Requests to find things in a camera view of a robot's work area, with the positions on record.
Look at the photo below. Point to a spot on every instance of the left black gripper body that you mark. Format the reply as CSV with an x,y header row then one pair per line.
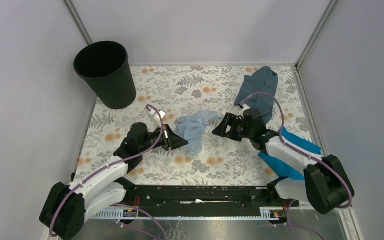
x,y
163,141

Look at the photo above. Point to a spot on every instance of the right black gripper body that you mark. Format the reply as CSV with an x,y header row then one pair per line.
x,y
238,129

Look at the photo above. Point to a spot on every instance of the light blue plastic trash bag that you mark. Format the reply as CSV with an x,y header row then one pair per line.
x,y
193,127

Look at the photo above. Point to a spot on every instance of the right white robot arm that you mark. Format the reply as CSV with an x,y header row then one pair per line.
x,y
304,174

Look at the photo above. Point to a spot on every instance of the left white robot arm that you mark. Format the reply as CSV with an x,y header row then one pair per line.
x,y
69,206

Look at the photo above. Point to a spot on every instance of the black plastic trash bin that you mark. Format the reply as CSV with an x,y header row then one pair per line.
x,y
104,66

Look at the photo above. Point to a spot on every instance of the floral patterned table mat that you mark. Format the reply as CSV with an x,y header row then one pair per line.
x,y
194,100

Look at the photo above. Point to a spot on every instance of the bright blue folded cloth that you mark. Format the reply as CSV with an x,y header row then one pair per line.
x,y
286,162

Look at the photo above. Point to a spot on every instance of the grey-blue crumpled cloth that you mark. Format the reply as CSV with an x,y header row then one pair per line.
x,y
263,80

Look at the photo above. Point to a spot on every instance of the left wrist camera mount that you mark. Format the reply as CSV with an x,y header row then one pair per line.
x,y
157,117

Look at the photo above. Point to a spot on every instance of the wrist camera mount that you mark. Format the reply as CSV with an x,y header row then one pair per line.
x,y
243,108
157,117

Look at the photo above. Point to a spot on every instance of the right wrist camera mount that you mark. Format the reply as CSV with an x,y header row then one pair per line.
x,y
243,108

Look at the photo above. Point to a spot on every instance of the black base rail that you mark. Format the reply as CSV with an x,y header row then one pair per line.
x,y
156,197

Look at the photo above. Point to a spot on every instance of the white slotted cable duct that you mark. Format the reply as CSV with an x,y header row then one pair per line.
x,y
191,213

